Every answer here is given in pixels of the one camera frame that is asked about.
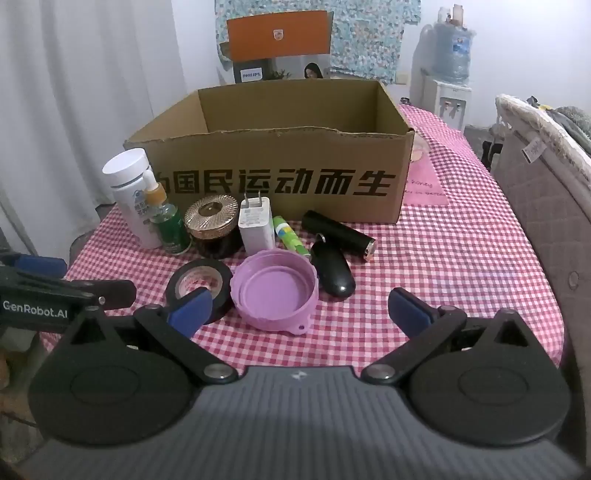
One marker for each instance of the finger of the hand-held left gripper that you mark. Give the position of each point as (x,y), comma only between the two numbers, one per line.
(115,293)
(41,266)

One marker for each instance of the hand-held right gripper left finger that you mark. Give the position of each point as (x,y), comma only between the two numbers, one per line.
(189,310)

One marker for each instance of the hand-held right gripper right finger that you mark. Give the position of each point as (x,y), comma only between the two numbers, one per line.
(406,310)

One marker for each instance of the black tape roll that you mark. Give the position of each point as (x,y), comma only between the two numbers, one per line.
(225,277)

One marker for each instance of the green glass dropper bottle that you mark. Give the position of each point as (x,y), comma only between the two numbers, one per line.
(173,230)

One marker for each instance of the black key fob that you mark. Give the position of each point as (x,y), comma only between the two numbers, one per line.
(332,272)

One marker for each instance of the purple plastic lid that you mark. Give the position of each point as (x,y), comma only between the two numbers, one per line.
(272,290)

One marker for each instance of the black cylinder with gold end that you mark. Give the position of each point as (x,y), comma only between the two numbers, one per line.
(337,233)

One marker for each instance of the white charger plug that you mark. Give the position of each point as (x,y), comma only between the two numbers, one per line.
(256,230)

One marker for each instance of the white plastic bottle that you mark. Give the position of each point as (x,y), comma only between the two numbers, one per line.
(124,184)

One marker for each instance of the green lip balm tube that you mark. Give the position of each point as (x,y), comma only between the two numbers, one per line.
(288,235)

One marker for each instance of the brown cardboard box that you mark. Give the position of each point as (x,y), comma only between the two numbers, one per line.
(277,157)

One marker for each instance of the red checkered tablecloth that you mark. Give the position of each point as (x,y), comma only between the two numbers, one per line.
(438,258)

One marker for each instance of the gold round lid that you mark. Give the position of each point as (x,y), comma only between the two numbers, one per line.
(212,213)

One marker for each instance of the quilted bed mattress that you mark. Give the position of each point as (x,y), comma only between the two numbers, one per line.
(531,194)

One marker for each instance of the white curtain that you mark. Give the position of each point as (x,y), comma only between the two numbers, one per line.
(69,92)

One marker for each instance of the white water dispenser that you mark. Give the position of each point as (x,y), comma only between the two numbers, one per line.
(443,104)

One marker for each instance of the white fleece mattress pad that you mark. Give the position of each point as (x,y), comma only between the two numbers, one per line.
(521,113)

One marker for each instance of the grey blanket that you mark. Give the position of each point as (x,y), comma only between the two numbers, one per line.
(575,122)

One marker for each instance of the blue water jug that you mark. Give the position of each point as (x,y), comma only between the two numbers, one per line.
(455,50)

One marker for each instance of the printed appliance carton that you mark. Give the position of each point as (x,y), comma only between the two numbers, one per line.
(277,37)

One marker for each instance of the patterned wall cloth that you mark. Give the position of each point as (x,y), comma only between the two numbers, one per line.
(369,41)

